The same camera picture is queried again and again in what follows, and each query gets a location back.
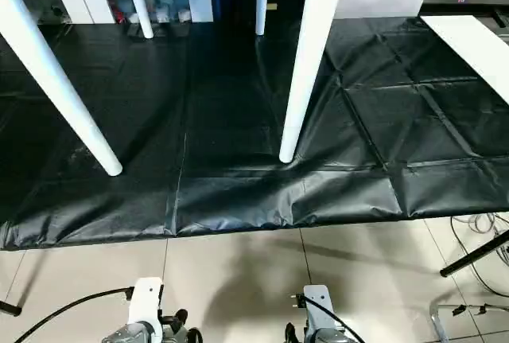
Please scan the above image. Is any grey metal floor stand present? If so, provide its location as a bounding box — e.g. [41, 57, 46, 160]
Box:
[429, 301, 509, 343]

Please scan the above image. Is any black stand leg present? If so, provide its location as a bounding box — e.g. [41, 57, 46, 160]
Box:
[439, 230, 509, 279]
[0, 301, 22, 318]

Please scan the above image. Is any floor cable bundle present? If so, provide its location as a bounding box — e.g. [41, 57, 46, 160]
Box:
[449, 211, 509, 298]

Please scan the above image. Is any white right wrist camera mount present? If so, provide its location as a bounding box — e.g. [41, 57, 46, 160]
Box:
[301, 284, 336, 337]

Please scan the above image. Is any white flat panel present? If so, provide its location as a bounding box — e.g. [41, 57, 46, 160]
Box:
[419, 14, 509, 107]

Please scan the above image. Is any black work mat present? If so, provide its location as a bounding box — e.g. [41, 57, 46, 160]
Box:
[0, 15, 509, 251]

